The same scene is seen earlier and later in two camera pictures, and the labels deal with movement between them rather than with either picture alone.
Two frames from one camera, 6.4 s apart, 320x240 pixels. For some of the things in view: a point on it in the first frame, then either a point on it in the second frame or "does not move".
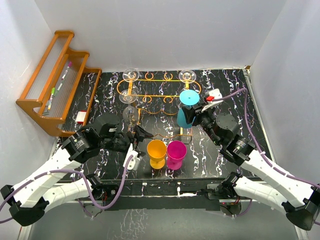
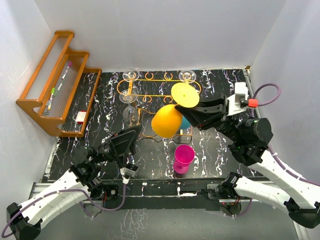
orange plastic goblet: x=156 y=149 to x=167 y=121
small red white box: x=80 y=116 does not move
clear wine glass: x=187 y=76 does not move
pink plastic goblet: x=176 y=151 to x=184 y=155
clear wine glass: x=130 y=114 does not move
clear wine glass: x=130 y=75 does not move
